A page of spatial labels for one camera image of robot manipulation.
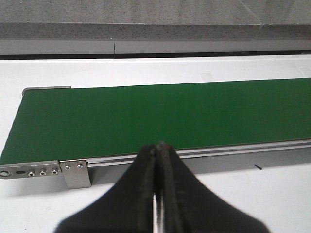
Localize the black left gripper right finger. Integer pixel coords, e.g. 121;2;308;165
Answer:
156;143;269;233

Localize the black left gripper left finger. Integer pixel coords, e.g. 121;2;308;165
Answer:
55;144;156;233

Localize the clear tape patch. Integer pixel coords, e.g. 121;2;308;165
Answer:
200;73;214;82

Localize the left grey stone slab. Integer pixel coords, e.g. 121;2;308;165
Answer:
0;0;311;40

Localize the aluminium conveyor frame rail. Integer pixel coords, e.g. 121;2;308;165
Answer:
0;86;311;180

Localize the steel conveyor leg bracket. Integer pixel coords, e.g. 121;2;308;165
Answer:
60;160;91;189

